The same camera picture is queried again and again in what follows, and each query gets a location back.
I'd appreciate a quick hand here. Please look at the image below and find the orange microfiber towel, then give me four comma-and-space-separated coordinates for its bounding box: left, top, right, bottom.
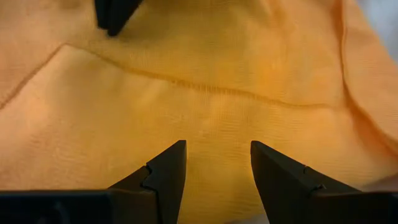
0, 0, 398, 224

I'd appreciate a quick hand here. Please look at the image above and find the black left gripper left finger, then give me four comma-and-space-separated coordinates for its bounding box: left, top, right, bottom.
0, 139, 187, 224

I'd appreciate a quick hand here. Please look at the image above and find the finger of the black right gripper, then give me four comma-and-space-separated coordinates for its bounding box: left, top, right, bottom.
95, 0, 144, 37

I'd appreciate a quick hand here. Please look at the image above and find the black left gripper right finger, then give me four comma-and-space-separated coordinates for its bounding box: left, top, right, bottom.
251, 140, 398, 224

